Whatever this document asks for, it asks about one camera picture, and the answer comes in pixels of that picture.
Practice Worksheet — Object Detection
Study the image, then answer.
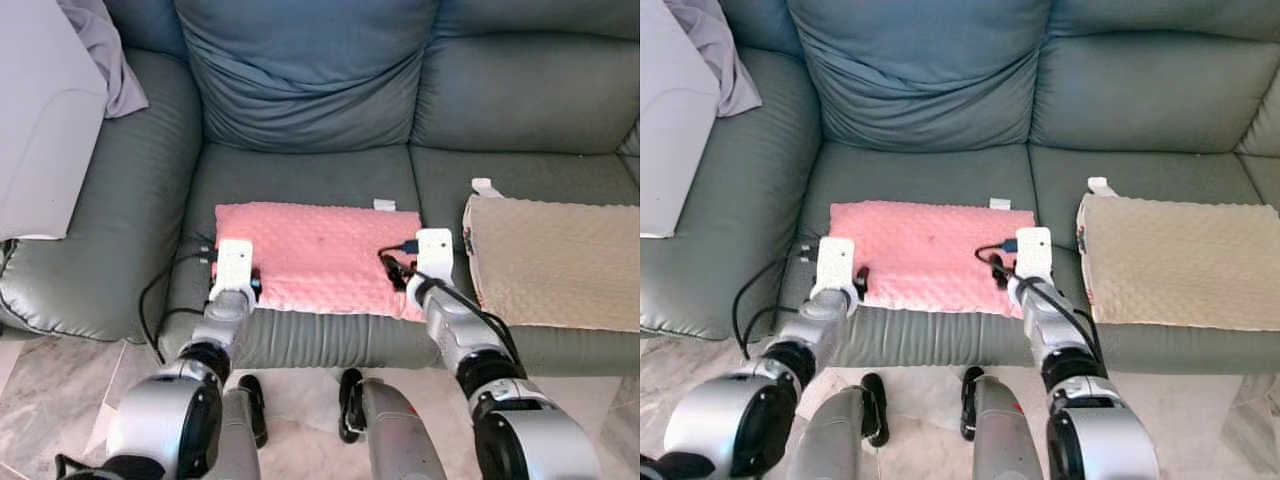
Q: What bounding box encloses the silver left robot leg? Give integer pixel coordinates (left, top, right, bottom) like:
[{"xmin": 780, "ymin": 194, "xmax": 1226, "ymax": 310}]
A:
[
  {"xmin": 222, "ymin": 374, "xmax": 269, "ymax": 480},
  {"xmin": 800, "ymin": 372, "xmax": 889, "ymax": 480}
]

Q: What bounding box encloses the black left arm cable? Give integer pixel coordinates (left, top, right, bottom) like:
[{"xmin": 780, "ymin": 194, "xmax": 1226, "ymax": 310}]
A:
[
  {"xmin": 138, "ymin": 245, "xmax": 217, "ymax": 366},
  {"xmin": 732, "ymin": 245, "xmax": 823, "ymax": 361}
]

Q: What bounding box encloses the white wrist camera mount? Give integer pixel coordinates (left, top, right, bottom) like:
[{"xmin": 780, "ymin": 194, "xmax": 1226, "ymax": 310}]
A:
[
  {"xmin": 210, "ymin": 238, "xmax": 256, "ymax": 293},
  {"xmin": 818, "ymin": 237, "xmax": 859, "ymax": 291},
  {"xmin": 415, "ymin": 228, "xmax": 456, "ymax": 281},
  {"xmin": 1014, "ymin": 227, "xmax": 1054, "ymax": 281}
]

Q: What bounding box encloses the grey green leather sofa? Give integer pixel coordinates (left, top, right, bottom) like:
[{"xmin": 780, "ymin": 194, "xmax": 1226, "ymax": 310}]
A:
[
  {"xmin": 640, "ymin": 0, "xmax": 1280, "ymax": 379},
  {"xmin": 0, "ymin": 0, "xmax": 641, "ymax": 379}
]

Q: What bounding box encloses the silver robot leg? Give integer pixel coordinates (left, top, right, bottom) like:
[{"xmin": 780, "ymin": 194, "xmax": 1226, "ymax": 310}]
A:
[
  {"xmin": 960, "ymin": 366, "xmax": 1047, "ymax": 480},
  {"xmin": 222, "ymin": 374, "xmax": 269, "ymax": 480},
  {"xmin": 338, "ymin": 368, "xmax": 447, "ymax": 480},
  {"xmin": 800, "ymin": 372, "xmax": 889, "ymax": 480}
]

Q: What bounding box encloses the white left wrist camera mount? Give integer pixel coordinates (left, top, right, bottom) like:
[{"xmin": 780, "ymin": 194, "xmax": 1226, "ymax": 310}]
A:
[
  {"xmin": 210, "ymin": 238, "xmax": 256, "ymax": 293},
  {"xmin": 818, "ymin": 237, "xmax": 859, "ymax": 291}
]

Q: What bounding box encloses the lilac cloth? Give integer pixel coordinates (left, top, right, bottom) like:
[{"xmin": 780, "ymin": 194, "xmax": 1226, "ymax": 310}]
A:
[
  {"xmin": 57, "ymin": 0, "xmax": 149, "ymax": 119},
  {"xmin": 665, "ymin": 0, "xmax": 763, "ymax": 118}
]

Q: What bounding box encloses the pink dotted pillow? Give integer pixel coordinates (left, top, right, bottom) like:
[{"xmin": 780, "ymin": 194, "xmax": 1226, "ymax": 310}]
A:
[
  {"xmin": 213, "ymin": 203, "xmax": 426, "ymax": 323},
  {"xmin": 828, "ymin": 200, "xmax": 1038, "ymax": 320}
]

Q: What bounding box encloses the blue grey back cushion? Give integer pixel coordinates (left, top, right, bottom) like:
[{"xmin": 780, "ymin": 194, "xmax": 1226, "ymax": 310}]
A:
[
  {"xmin": 175, "ymin": 0, "xmax": 441, "ymax": 154},
  {"xmin": 788, "ymin": 0, "xmax": 1051, "ymax": 153}
]

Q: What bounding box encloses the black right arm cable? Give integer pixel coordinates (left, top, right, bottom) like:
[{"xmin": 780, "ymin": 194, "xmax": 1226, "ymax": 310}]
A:
[
  {"xmin": 975, "ymin": 238, "xmax": 1107, "ymax": 367},
  {"xmin": 378, "ymin": 238, "xmax": 527, "ymax": 379}
]

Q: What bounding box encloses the beige dotted pillow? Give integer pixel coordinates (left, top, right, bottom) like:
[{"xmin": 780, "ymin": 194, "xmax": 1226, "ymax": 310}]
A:
[
  {"xmin": 1076, "ymin": 177, "xmax": 1280, "ymax": 333},
  {"xmin": 463, "ymin": 178, "xmax": 641, "ymax": 333}
]

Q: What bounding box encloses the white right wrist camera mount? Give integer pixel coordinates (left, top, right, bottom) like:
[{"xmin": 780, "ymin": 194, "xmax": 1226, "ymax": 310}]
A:
[
  {"xmin": 1014, "ymin": 227, "xmax": 1054, "ymax": 281},
  {"xmin": 415, "ymin": 228, "xmax": 456, "ymax": 281}
]

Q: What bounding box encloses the silver right robot leg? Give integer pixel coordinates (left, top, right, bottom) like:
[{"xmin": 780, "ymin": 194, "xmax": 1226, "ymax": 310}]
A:
[
  {"xmin": 338, "ymin": 368, "xmax": 447, "ymax": 480},
  {"xmin": 960, "ymin": 366, "xmax": 1047, "ymax": 480}
]

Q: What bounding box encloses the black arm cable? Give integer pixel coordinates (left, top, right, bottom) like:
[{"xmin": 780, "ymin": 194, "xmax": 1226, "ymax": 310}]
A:
[
  {"xmin": 378, "ymin": 238, "xmax": 527, "ymax": 379},
  {"xmin": 975, "ymin": 238, "xmax": 1107, "ymax": 367},
  {"xmin": 732, "ymin": 245, "xmax": 823, "ymax": 361},
  {"xmin": 138, "ymin": 245, "xmax": 217, "ymax": 366}
]

